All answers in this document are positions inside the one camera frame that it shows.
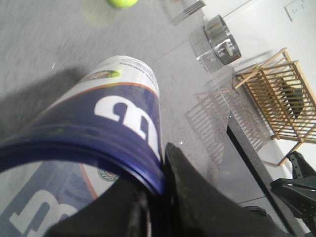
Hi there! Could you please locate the white blue tennis ball can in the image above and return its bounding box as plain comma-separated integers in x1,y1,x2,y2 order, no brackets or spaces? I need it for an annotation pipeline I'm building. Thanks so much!
0,56,165,237

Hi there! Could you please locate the plain yellow tennis ball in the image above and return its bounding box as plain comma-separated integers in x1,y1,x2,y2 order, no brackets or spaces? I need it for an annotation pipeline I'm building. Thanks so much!
107,0,138,9

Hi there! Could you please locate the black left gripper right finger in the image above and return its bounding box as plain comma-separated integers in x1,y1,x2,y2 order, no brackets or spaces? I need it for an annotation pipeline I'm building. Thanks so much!
152,143,289,237

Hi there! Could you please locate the wooden slatted rack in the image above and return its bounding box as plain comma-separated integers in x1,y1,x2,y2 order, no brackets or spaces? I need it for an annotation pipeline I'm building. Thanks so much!
234,47,316,152

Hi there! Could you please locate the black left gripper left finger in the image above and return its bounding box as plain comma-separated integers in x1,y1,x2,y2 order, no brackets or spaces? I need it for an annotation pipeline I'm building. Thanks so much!
45,178,151,237

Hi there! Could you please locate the round metal tin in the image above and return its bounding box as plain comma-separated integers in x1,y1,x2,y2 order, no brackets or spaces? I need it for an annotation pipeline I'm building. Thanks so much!
203,15,241,65

